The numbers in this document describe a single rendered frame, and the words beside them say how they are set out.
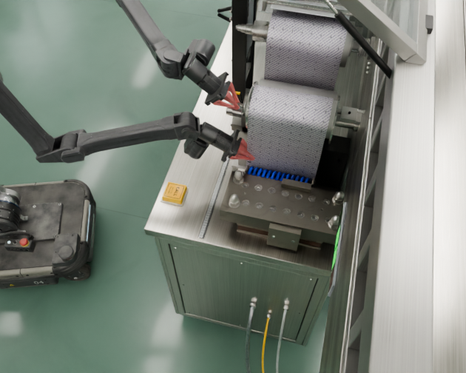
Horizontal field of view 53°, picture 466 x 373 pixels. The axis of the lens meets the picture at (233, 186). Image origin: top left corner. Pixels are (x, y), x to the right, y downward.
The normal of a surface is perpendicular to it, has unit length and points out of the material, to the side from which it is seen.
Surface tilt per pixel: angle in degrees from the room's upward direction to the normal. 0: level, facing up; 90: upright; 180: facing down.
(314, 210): 0
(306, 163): 90
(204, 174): 0
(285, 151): 90
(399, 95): 0
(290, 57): 92
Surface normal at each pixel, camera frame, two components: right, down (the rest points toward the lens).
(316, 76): -0.25, 0.81
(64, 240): 0.00, -0.58
